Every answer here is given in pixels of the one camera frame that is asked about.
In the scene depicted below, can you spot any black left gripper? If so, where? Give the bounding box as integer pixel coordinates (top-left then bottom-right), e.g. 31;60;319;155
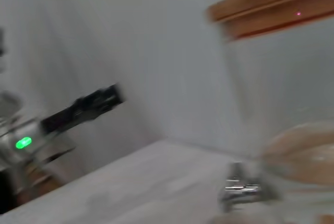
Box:
41;83;126;135

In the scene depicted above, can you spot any chrome faucet tap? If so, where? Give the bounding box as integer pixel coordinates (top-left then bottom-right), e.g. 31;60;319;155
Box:
218;161;278;209

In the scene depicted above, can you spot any white tablecloth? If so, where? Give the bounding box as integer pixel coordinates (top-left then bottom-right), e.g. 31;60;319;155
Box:
0;139;334;224

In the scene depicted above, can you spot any black robot torso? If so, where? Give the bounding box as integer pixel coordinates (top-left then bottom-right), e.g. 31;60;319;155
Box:
0;170;17;215

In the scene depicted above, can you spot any glass water dispenser jar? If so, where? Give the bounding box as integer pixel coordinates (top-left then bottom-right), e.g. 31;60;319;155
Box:
221;20;334;224

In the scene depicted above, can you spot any wooden lid with metal handle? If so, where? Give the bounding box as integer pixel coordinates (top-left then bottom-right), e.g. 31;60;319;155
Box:
205;0;334;43

